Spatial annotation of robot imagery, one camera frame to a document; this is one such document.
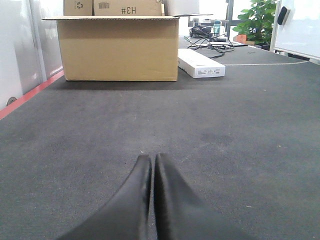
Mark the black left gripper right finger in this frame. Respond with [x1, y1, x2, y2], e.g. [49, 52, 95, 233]
[153, 153, 254, 240]

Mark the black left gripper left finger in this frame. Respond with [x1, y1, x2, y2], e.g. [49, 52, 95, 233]
[59, 155, 152, 240]

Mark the long white carton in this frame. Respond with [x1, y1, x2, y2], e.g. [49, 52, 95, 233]
[177, 48, 226, 79]

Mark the large cardboard box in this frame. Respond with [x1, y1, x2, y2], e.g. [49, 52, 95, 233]
[53, 16, 179, 82]

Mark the green potted plant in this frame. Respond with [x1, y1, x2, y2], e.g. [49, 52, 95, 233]
[232, 0, 277, 46]

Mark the upper cardboard box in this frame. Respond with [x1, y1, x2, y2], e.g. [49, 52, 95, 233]
[63, 0, 165, 16]

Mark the black whiteboard eraser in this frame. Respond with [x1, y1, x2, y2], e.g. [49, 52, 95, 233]
[277, 6, 291, 26]

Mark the black cable bundle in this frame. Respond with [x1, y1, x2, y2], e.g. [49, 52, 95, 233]
[183, 24, 236, 59]

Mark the white board with frame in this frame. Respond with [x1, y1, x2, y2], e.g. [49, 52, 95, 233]
[270, 0, 320, 64]

